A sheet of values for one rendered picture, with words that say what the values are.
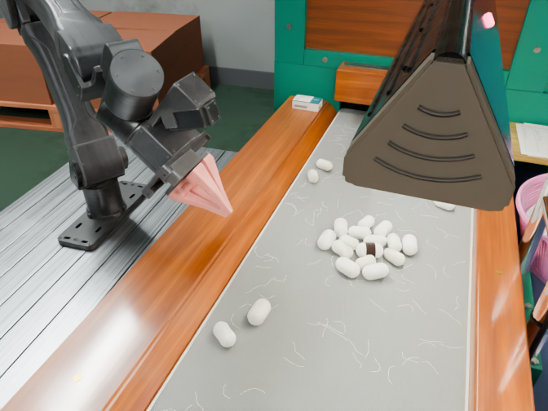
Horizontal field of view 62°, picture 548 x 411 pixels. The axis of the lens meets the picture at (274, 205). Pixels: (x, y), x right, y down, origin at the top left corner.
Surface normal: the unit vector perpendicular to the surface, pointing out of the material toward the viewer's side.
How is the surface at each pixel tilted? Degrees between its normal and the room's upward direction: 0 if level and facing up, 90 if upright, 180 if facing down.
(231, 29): 90
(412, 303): 0
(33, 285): 0
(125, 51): 44
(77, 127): 60
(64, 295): 0
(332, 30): 90
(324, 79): 90
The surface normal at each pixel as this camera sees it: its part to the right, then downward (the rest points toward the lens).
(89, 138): 0.54, -0.01
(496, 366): 0.00, -0.82
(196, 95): 0.60, -0.49
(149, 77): 0.44, -0.27
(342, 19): -0.35, 0.54
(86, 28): 0.22, -0.61
